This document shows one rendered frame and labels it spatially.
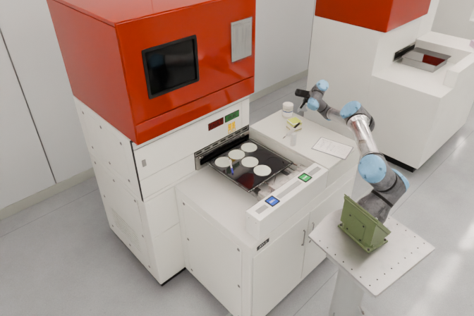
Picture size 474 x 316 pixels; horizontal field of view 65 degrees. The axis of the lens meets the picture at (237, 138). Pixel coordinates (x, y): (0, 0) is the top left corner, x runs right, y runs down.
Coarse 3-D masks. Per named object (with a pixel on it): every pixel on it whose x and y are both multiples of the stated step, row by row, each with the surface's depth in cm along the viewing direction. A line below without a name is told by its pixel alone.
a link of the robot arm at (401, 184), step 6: (396, 174) 171; (396, 180) 168; (402, 180) 169; (396, 186) 168; (402, 186) 170; (408, 186) 171; (378, 192) 172; (384, 192) 170; (390, 192) 169; (396, 192) 170; (402, 192) 171; (390, 198) 170; (396, 198) 171
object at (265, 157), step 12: (240, 144) 238; (228, 156) 227; (252, 156) 227; (264, 156) 227; (276, 156) 227; (228, 168) 218; (240, 168) 217; (252, 168) 217; (276, 168) 217; (240, 180) 208; (252, 180) 208
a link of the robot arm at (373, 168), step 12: (348, 108) 197; (360, 108) 194; (348, 120) 194; (360, 120) 190; (360, 132) 184; (360, 144) 180; (372, 144) 177; (360, 156) 178; (372, 156) 167; (360, 168) 168; (372, 168) 164; (384, 168) 163; (372, 180) 164; (384, 180) 164
